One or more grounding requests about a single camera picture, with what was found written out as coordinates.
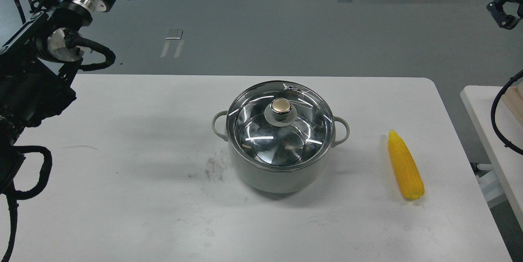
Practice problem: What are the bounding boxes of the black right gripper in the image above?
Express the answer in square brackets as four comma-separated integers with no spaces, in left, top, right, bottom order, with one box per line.
[486,0,523,30]

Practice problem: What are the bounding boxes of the glass pot lid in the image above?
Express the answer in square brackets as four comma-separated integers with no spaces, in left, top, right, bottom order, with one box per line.
[221,80,346,171]

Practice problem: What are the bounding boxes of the yellow corn cob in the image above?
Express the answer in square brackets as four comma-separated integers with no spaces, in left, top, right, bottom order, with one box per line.
[387,129,425,200]

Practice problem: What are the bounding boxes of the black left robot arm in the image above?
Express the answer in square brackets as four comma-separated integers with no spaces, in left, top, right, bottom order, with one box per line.
[0,0,116,262]

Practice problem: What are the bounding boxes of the grey steel pot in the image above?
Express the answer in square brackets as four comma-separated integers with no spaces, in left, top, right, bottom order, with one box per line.
[211,109,351,194]

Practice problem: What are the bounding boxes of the white side table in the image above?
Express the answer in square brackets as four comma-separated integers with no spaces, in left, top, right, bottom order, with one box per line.
[460,85,523,230]

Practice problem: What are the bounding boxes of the black cable on side table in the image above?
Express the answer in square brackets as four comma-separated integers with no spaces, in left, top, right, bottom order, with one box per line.
[491,69,523,156]

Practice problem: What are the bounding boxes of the white table leg bracket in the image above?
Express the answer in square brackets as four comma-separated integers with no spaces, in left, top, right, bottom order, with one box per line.
[470,163,507,208]

